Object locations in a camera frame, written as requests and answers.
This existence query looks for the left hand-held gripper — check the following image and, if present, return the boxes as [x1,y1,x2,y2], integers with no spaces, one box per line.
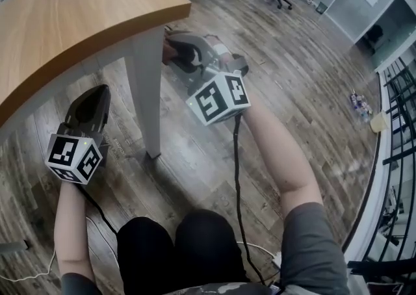
[45,84,111,186]

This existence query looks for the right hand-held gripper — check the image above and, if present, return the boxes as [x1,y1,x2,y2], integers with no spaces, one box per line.
[166,32,251,126]

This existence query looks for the brown cloth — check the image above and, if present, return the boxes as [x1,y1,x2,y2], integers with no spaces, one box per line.
[162,37,179,64]

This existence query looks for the person's left forearm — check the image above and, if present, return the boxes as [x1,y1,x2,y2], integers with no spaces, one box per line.
[53,183,90,277]

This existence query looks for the person's right forearm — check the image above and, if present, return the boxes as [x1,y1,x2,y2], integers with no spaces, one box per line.
[242,92,324,220]

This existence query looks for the wooden table with white legs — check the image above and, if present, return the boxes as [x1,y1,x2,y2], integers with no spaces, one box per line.
[0,0,192,256]

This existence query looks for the person's black trousers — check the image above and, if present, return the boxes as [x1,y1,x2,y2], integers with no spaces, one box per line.
[116,208,252,288]

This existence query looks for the pile of small bottles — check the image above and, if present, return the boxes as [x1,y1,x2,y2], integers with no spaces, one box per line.
[350,92,373,116]

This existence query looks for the cream bucket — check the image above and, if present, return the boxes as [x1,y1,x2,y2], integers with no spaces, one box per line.
[370,110,389,133]

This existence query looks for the person's gray printed shirt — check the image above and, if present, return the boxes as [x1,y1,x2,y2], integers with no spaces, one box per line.
[61,202,350,295]

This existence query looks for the black metal railing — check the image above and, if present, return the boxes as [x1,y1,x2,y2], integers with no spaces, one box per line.
[346,58,416,277]

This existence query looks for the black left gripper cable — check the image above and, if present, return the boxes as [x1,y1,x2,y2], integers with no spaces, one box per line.
[77,185,118,235]

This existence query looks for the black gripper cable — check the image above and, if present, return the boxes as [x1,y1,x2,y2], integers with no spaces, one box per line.
[232,114,271,288]
[77,185,118,235]

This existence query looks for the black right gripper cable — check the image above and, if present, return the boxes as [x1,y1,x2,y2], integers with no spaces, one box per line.
[232,114,271,288]

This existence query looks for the long white floor cable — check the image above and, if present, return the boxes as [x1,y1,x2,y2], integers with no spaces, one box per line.
[0,250,57,283]

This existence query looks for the white power strip cable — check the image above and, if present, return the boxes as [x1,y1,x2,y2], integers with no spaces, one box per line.
[237,240,282,261]

